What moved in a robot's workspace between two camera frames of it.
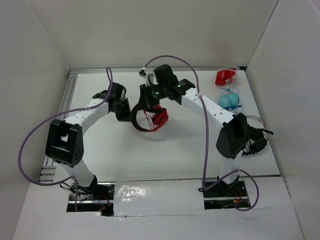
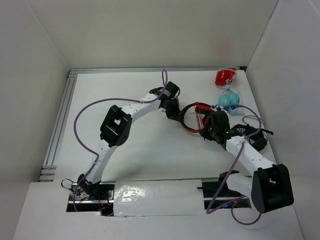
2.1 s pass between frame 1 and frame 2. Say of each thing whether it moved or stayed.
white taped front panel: stayed
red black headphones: moved
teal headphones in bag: stayed
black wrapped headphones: stayed
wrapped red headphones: stayed
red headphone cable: moved
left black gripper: moved
